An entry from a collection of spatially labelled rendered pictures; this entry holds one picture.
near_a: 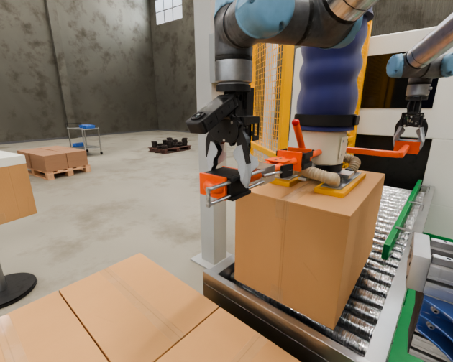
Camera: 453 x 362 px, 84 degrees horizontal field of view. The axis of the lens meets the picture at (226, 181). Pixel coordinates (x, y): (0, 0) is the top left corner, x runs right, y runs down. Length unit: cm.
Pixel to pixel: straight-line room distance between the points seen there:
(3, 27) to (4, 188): 1086
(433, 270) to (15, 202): 207
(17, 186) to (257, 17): 186
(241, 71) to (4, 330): 119
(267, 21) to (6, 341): 123
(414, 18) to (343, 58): 905
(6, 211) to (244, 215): 156
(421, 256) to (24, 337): 124
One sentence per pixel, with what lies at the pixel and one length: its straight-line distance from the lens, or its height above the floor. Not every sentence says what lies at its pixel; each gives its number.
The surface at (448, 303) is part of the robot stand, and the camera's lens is 78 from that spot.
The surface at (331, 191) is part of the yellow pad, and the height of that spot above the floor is 104.
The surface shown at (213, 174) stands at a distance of 53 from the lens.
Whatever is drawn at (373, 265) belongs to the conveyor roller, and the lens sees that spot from 155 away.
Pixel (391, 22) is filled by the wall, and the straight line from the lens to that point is 1007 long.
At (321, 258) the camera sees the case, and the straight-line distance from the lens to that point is 87.
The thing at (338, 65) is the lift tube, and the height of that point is 144.
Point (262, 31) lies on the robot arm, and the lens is 43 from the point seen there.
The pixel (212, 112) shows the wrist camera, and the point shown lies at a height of 131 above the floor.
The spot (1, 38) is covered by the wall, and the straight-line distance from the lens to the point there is 1257.
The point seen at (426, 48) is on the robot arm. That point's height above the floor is 148.
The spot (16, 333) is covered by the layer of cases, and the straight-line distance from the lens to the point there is 128.
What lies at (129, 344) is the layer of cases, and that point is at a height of 54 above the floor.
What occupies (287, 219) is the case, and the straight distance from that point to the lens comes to 86.
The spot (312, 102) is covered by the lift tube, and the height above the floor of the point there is 133.
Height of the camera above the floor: 132
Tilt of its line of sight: 16 degrees down
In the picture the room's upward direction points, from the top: straight up
